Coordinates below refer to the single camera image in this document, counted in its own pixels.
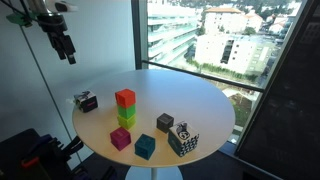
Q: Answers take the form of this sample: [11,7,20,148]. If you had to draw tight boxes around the magenta toy block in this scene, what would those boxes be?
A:
[109,126,132,152]

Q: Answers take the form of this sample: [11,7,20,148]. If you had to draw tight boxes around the window frame beside dark panel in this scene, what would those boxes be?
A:
[234,0,317,158]

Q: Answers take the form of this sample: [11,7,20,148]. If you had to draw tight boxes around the orange toy block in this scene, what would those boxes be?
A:
[114,88,137,109]

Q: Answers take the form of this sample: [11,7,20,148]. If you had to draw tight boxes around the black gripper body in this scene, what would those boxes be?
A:
[36,13,68,37]

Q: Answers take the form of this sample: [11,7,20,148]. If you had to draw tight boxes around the lime yellow-green toy block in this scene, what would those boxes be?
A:
[117,114,137,131]

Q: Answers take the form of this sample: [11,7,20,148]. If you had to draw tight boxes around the black hanging cables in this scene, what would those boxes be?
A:
[0,0,38,22]

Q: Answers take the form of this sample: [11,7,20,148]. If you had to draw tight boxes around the dark wall panel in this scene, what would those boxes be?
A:
[237,0,320,180]

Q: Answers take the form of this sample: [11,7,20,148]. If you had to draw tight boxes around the dark window handrail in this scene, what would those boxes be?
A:
[141,59,266,94]

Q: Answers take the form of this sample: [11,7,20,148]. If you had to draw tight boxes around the teal blue toy block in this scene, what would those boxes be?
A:
[134,133,157,161]

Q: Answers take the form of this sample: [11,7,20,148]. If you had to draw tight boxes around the green toy block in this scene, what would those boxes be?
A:
[116,103,137,120]

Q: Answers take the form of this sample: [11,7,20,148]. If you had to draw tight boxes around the zebra print soft cube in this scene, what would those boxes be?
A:
[73,90,99,114]

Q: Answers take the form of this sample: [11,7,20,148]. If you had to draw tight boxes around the glass office building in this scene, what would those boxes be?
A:
[147,2,202,69]

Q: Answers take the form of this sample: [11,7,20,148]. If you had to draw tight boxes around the white table pedestal base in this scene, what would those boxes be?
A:
[124,164,184,180]

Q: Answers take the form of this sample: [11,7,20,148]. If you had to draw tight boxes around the orange clamp handle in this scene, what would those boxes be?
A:
[20,156,41,170]

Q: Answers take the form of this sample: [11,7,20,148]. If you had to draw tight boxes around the owl print soft cube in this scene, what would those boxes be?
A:
[167,120,200,158]

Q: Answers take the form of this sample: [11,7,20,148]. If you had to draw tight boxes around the black equipment cart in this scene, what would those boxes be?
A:
[0,127,118,180]

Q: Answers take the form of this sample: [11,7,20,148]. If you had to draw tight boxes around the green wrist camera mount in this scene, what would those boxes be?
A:
[5,12,35,28]

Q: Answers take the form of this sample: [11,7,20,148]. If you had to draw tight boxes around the gray toy block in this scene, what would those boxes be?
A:
[156,112,175,134]

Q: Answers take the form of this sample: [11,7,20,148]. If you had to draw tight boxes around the white apartment building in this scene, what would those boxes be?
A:
[194,6,282,76]

